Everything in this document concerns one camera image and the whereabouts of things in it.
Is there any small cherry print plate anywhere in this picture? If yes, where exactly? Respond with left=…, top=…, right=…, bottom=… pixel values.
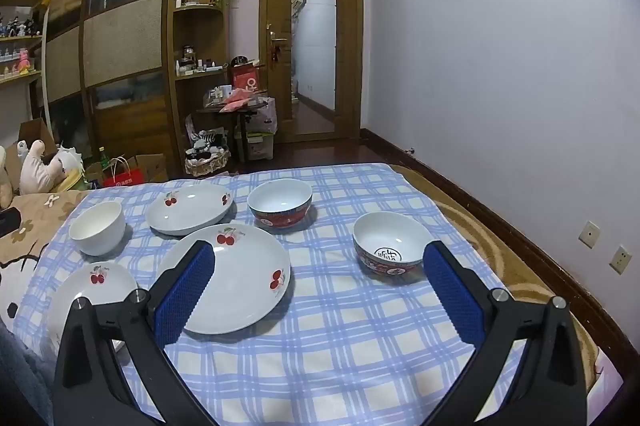
left=46, top=261, right=139, bottom=354

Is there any row of small figurines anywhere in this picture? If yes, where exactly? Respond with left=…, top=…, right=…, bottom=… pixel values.
left=0, top=13, right=42, bottom=78

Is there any blue plaid cloth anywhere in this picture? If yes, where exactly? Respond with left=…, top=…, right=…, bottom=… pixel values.
left=14, top=162, right=526, bottom=426

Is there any beige cartoon print blanket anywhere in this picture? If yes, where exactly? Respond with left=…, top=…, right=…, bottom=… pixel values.
left=0, top=188, right=93, bottom=342

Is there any green lid storage bin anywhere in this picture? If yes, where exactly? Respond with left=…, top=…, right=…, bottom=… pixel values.
left=234, top=128, right=275, bottom=163

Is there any red paper bag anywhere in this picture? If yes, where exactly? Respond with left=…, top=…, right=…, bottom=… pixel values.
left=102, top=157, right=147, bottom=188

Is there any dark side table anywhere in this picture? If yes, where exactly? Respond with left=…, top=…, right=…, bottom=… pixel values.
left=196, top=98, right=268, bottom=163

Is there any white spiky plush toy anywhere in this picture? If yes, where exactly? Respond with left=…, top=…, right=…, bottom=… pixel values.
left=55, top=145, right=86, bottom=179

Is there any yellow green container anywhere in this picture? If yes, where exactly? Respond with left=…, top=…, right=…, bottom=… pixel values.
left=60, top=171, right=88, bottom=193

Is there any wicker basket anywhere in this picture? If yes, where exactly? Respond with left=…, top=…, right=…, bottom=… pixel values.
left=184, top=150, right=232, bottom=178

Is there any white pole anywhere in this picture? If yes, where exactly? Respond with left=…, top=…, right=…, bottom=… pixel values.
left=39, top=1, right=51, bottom=122

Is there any red box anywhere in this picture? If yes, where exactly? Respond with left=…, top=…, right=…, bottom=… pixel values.
left=231, top=65, right=262, bottom=93

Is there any red patterned bowl plain inside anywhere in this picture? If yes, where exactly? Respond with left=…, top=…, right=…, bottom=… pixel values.
left=247, top=179, right=313, bottom=230

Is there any brass door handle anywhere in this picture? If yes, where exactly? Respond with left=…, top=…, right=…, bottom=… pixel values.
left=267, top=23, right=288, bottom=49

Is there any clear plastic organizer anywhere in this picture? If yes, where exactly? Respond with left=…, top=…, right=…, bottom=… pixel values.
left=203, top=85, right=233, bottom=108

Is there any large cardboard box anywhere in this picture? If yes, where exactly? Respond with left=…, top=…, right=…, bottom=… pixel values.
left=134, top=153, right=169, bottom=185

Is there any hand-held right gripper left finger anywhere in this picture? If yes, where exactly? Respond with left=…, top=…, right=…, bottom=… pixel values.
left=52, top=240, right=216, bottom=426

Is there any medium deep cherry print plate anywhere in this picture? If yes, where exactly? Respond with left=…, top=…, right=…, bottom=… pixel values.
left=146, top=184, right=235, bottom=237

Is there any pale plush toy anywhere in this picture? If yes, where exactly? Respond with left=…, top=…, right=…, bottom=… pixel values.
left=0, top=146, right=13, bottom=207

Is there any wooden corner shelf unit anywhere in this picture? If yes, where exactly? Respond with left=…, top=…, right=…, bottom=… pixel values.
left=167, top=0, right=236, bottom=179

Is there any pink white bag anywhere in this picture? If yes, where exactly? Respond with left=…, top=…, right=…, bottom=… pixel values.
left=250, top=97, right=278, bottom=134

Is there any wooden wardrobe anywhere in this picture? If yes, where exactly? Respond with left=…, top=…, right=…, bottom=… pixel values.
left=37, top=0, right=183, bottom=167

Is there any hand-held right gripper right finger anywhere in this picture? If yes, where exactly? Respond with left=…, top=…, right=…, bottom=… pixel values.
left=422, top=241, right=588, bottom=426

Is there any open cardboard box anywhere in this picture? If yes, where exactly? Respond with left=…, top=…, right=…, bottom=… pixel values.
left=19, top=118, right=60, bottom=157

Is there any door mirror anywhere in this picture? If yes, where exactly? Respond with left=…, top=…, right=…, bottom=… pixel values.
left=291, top=0, right=337, bottom=137

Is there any beige plush toy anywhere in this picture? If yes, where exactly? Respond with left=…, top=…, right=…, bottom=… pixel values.
left=19, top=138, right=66, bottom=196

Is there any red patterned bowl symbol inside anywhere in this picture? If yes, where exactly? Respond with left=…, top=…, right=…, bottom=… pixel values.
left=352, top=212, right=436, bottom=281

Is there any beige wall socket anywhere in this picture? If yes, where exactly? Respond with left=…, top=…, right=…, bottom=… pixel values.
left=609, top=245, right=632, bottom=275
left=579, top=220, right=601, bottom=249

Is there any plain white bowl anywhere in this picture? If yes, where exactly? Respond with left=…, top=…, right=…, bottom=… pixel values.
left=68, top=201, right=126, bottom=257

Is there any black white striped cloth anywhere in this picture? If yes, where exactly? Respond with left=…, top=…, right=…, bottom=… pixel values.
left=192, top=131, right=226, bottom=154

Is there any row of small bottles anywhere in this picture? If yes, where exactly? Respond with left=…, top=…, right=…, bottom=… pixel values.
left=175, top=58, right=226, bottom=76

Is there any brown swirl pattern bedspread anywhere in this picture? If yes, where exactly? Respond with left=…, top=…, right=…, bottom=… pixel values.
left=390, top=163, right=626, bottom=426

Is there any blue fleece clothing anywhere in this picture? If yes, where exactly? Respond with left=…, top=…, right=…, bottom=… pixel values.
left=0, top=326, right=53, bottom=426

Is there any pink cloth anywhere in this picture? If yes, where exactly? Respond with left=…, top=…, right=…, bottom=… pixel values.
left=220, top=87, right=266, bottom=113

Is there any large cherry print plate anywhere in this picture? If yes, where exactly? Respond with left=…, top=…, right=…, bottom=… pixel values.
left=156, top=223, right=292, bottom=336

